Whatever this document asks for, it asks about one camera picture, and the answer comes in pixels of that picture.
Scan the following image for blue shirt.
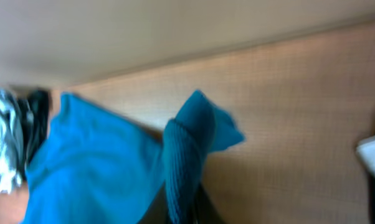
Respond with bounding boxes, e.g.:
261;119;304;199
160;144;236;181
23;91;244;223

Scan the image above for black folded garment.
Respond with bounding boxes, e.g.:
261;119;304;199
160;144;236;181
17;90;51;180

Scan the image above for light blue folded jeans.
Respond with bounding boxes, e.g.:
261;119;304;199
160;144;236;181
0;89;24;194

